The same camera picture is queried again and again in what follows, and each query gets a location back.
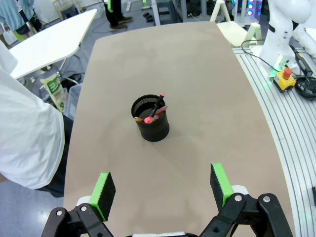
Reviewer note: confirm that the yellow emergency stop box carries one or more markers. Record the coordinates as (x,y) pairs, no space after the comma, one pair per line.
(284,81)

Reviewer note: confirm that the black handheld enabling switch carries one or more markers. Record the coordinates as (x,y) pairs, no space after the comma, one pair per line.
(302,60)

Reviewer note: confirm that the dark grey step stool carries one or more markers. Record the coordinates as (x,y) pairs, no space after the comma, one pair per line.
(170,12)

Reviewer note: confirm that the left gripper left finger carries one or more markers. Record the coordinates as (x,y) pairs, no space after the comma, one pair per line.
(103,195)

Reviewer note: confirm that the yellow pencil with eraser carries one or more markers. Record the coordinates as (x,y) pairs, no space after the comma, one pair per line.
(139,119)

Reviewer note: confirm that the cream wooden stool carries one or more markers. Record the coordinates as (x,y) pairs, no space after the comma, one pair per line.
(233,30)

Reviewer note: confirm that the bag with green print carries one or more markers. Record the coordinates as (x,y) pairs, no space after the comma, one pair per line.
(54,90)

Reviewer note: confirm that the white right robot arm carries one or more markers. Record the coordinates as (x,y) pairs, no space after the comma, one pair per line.
(276,37)

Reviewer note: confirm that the clear plastic storage bin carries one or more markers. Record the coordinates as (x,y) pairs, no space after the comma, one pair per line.
(74,101)

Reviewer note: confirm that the black mesh pen holder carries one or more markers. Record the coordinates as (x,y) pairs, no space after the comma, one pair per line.
(155,132)

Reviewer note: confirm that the white table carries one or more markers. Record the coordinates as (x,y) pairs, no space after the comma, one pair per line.
(51,42)

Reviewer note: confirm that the person in striped teal shirt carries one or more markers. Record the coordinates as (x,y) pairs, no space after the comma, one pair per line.
(17,12)

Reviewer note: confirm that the red translucent pen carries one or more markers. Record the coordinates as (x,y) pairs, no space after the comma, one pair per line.
(161,109)

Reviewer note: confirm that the grey slotted aluminium base plate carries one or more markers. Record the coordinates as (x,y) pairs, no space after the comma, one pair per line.
(291,148)

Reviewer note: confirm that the person in white t-shirt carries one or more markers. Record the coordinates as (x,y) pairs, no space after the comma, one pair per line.
(29,138)

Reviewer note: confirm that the person in black trousers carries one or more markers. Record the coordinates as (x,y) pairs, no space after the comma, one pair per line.
(116,12)

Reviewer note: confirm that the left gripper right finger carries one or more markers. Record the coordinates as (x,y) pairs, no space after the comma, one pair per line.
(218,187)

